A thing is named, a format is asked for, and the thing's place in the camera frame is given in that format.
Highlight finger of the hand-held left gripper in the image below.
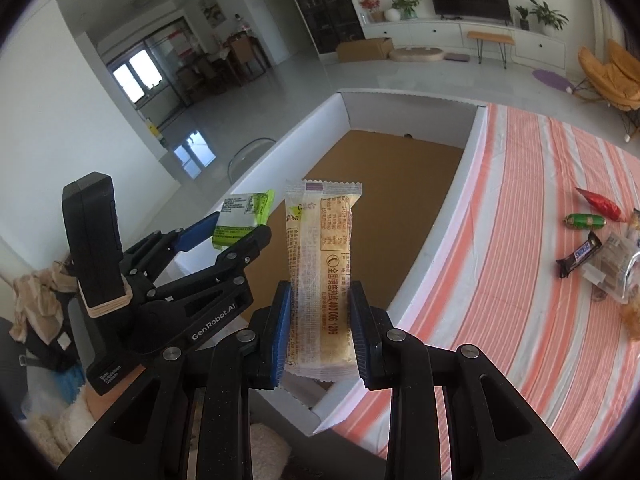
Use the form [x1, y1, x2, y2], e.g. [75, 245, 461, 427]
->
[121, 211, 222, 281]
[145, 225, 273, 311]

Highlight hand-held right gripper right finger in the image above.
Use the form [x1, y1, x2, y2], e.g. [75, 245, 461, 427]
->
[347, 281, 583, 480]

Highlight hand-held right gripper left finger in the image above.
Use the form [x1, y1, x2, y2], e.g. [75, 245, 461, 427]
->
[57, 281, 293, 480]

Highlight green snack packet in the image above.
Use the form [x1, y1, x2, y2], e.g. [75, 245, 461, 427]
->
[211, 189, 277, 251]

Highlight beige cake snack packet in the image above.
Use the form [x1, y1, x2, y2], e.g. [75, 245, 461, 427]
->
[283, 178, 362, 383]

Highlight white board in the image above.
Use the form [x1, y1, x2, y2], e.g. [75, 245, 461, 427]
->
[175, 89, 487, 436]

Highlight pile of beige clothes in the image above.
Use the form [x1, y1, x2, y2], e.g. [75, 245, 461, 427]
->
[10, 260, 81, 346]

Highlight orange striped tablecloth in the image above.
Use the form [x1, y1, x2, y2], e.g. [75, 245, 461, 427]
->
[335, 102, 640, 480]

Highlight dining table with chairs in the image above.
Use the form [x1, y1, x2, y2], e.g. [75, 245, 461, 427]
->
[175, 32, 272, 98]

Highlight brown cardboard box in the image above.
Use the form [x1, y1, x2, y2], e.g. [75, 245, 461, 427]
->
[336, 37, 394, 64]

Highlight dark chocolate bar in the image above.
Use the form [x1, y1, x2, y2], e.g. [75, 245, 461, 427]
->
[556, 231, 602, 279]

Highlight dark glass display cabinet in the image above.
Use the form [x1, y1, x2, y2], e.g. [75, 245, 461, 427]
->
[276, 0, 366, 56]

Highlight beige round pet bed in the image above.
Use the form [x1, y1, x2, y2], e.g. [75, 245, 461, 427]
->
[389, 46, 446, 63]

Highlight green wrapped sausage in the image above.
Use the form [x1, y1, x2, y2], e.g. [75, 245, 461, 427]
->
[565, 213, 607, 230]

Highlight silver cylindrical packet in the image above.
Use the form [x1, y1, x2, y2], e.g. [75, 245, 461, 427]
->
[581, 230, 640, 304]

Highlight red flowers in vase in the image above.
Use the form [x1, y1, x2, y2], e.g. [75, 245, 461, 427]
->
[359, 0, 386, 23]

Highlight golden snack packet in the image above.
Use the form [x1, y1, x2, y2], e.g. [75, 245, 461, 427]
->
[620, 303, 640, 342]

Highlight red snack packet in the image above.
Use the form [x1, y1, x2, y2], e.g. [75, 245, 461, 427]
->
[575, 187, 628, 223]

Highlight white television cabinet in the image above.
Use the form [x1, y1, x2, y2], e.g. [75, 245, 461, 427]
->
[362, 16, 568, 72]

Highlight green plant in glass vase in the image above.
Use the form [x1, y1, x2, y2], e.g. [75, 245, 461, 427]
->
[391, 0, 422, 21]

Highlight wooden bench with metal legs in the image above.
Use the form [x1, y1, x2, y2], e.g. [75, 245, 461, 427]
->
[466, 31, 516, 68]

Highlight round purple rug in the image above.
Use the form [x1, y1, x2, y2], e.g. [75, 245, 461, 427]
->
[532, 69, 573, 92]

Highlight yellow lounge chair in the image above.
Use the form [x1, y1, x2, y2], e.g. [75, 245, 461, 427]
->
[577, 39, 640, 138]

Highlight large potted plant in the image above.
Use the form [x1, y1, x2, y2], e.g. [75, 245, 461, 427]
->
[528, 0, 569, 37]

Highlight framed wall picture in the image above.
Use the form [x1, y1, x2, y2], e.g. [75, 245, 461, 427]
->
[198, 0, 226, 28]

